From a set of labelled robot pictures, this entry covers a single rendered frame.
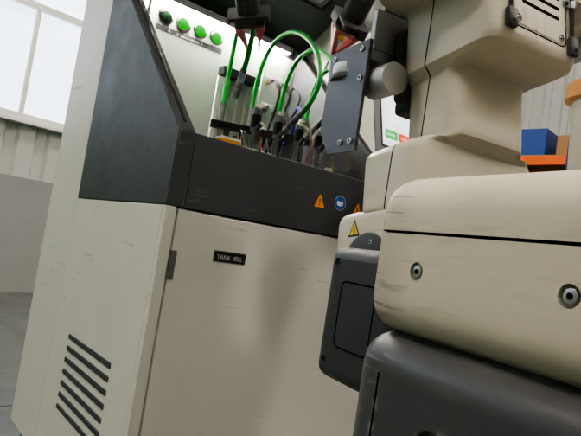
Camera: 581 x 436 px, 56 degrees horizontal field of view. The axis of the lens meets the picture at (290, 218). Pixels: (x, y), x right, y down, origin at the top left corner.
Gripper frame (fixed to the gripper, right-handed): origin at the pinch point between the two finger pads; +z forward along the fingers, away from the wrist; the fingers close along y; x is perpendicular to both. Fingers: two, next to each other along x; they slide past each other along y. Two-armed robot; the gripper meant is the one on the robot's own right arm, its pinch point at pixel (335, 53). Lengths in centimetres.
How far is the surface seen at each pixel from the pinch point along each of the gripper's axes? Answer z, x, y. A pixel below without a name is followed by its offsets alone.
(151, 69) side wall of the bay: 17.9, 39.9, 0.9
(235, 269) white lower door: 38, 16, -39
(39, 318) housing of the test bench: 104, 54, -11
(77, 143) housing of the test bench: 61, 53, 23
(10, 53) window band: 233, 116, 346
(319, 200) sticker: 28.4, -4.4, -21.4
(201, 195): 25.6, 27.2, -31.1
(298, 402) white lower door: 65, -8, -56
